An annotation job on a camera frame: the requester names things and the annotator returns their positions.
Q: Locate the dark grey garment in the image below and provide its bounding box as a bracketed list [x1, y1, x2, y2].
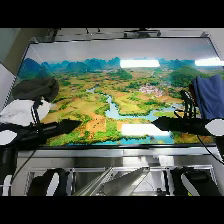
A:
[12, 77, 61, 103]

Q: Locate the silver frame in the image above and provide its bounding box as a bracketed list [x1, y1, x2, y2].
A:
[12, 145, 224, 197]

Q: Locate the black cable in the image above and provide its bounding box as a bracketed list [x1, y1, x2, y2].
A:
[9, 148, 38, 196]
[196, 134, 224, 159]

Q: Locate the blue garment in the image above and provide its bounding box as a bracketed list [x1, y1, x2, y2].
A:
[191, 74, 224, 121]

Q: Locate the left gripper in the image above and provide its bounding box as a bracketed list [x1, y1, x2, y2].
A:
[29, 121, 62, 141]

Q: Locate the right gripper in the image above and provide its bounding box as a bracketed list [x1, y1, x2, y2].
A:
[172, 118, 207, 136]

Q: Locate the white garment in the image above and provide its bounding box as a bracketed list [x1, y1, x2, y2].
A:
[0, 99, 52, 128]

